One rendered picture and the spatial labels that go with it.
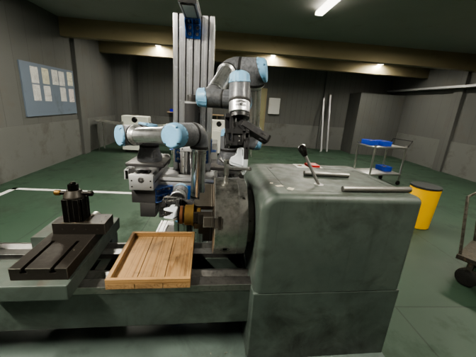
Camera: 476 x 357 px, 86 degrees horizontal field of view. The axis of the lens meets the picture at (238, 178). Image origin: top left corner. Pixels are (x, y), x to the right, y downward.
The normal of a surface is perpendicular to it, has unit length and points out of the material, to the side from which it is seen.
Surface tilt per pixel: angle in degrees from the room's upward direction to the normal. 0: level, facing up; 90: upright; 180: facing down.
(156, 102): 90
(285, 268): 90
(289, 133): 90
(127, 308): 90
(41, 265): 0
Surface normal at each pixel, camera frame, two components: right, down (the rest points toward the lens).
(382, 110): 0.07, 0.28
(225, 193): 0.11, -0.63
